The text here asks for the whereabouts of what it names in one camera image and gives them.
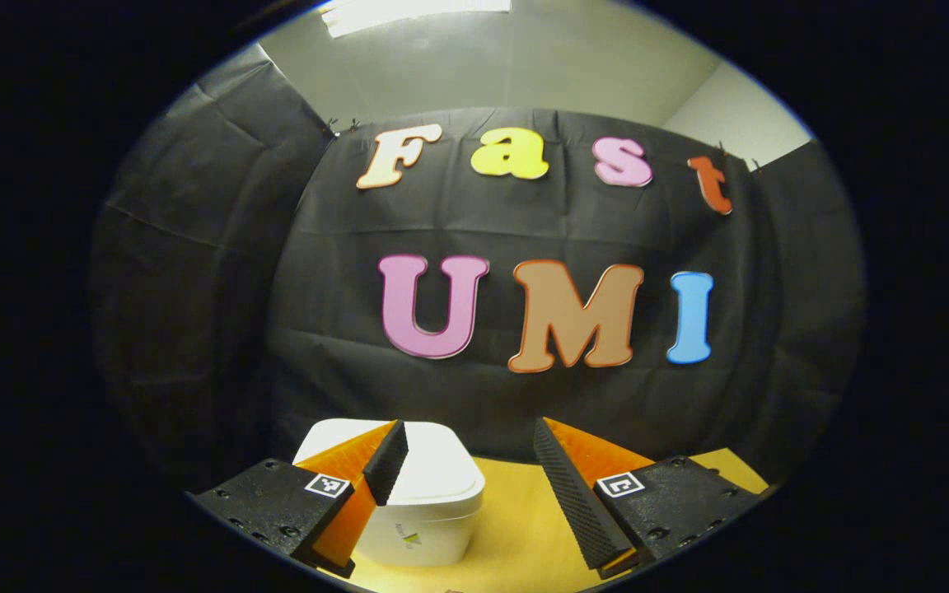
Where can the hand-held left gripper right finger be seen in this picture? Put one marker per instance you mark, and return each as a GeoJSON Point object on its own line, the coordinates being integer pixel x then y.
{"type": "Point", "coordinates": [573, 502]}

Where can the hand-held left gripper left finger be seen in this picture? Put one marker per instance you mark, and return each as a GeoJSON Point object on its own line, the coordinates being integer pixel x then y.
{"type": "Point", "coordinates": [388, 465]}

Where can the white desktop garbage bin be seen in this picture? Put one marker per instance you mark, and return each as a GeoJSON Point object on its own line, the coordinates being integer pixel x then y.
{"type": "Point", "coordinates": [433, 494]}

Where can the wooden desktop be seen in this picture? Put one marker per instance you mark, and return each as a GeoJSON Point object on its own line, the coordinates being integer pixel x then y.
{"type": "Point", "coordinates": [516, 527]}

